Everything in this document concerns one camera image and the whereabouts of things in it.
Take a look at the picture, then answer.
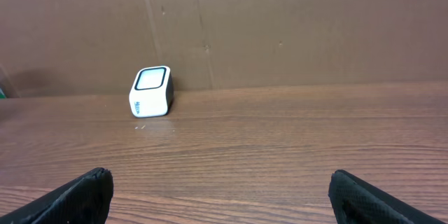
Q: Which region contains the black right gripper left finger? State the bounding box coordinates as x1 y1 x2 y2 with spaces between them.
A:
1 167 113 224

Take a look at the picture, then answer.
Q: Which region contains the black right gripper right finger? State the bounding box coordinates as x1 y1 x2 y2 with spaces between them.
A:
328 169 444 224

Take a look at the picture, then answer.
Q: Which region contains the white barcode scanner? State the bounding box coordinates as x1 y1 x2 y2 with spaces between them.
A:
129 66 174 118

